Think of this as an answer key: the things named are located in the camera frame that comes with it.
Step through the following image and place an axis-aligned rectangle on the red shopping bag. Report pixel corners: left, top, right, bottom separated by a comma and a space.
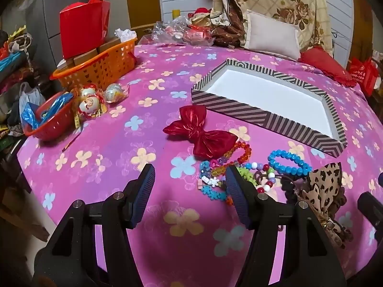
347, 57, 379, 98

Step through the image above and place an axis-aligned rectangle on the striped cardboard box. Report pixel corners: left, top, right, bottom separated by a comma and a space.
191, 59, 348, 158

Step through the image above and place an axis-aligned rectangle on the orange plastic basket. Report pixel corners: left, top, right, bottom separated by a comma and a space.
50, 37, 138, 90

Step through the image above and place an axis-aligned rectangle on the santa plush doll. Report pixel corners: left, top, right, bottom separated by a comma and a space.
188, 7, 211, 26

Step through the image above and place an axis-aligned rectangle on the thin red stick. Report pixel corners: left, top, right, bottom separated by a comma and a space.
62, 132, 81, 152

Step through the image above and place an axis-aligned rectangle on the blue bead bracelet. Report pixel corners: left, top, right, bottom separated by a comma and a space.
268, 150, 312, 176

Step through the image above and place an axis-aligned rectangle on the red plastic basket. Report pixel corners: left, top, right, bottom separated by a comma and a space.
23, 91, 75, 142

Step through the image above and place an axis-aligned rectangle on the pile of clear plastic bags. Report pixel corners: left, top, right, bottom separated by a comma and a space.
141, 16, 214, 48

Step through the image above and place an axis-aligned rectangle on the leopard print hair bow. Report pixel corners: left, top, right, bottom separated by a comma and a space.
299, 161, 348, 247

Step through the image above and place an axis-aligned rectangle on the brown cardboard box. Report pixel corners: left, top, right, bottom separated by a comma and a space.
73, 51, 101, 66
99, 37, 123, 53

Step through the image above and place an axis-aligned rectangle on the white plastic bag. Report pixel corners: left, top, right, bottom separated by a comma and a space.
19, 82, 45, 117

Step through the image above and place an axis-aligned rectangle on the red heart pillow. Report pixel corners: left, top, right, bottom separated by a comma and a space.
299, 46, 357, 88

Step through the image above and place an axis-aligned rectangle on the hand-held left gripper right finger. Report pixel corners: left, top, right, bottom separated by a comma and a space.
225, 165, 348, 287

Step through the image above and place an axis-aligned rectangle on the green bead bracelet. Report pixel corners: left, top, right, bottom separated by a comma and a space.
236, 167, 258, 186

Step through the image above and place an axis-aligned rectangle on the brown hair scrunchie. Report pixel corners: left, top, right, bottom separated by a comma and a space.
281, 175, 313, 207

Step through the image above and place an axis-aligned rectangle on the red paper gift bag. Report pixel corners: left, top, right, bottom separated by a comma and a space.
59, 0, 111, 60

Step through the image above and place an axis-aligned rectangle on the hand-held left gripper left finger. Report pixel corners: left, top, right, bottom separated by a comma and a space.
33, 164, 156, 287

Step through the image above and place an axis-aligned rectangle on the cyan flower bead bracelet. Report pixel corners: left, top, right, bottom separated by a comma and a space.
199, 161, 234, 204

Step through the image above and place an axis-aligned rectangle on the blue foil wrapper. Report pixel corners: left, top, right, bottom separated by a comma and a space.
24, 93, 74, 129

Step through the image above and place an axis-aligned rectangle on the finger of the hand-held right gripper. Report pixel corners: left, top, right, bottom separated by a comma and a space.
357, 191, 383, 237

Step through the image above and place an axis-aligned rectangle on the white tissue paper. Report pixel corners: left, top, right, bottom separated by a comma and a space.
115, 28, 136, 41

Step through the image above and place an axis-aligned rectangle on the orange red bead bracelet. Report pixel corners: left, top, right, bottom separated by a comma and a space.
222, 141, 251, 164

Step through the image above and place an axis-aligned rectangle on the pink floral blanket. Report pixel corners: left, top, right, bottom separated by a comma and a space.
16, 43, 376, 287

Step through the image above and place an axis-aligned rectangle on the round mixed bead bracelet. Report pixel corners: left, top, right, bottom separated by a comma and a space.
245, 162, 277, 194

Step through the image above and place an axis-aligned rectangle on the white pillow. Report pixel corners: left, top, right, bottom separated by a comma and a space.
244, 10, 300, 62

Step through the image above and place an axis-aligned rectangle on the pile of colourful clothes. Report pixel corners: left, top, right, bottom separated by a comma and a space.
0, 27, 38, 144

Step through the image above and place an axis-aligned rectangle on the shiny red hair bow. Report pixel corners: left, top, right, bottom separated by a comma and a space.
162, 105, 239, 160

